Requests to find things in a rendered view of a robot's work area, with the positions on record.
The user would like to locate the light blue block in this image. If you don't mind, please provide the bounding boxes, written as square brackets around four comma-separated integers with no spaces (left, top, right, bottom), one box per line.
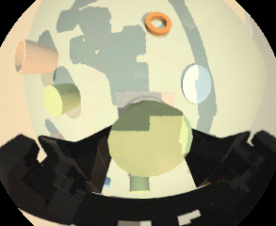
[104,177,111,188]

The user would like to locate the orange ring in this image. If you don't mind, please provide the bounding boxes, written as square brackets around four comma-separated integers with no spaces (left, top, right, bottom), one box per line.
[145,11,172,37]

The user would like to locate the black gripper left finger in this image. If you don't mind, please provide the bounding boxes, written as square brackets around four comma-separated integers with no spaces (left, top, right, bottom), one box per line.
[37,124,112,193]

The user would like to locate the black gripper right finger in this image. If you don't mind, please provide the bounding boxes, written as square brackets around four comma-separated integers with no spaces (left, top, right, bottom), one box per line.
[186,128,252,188]

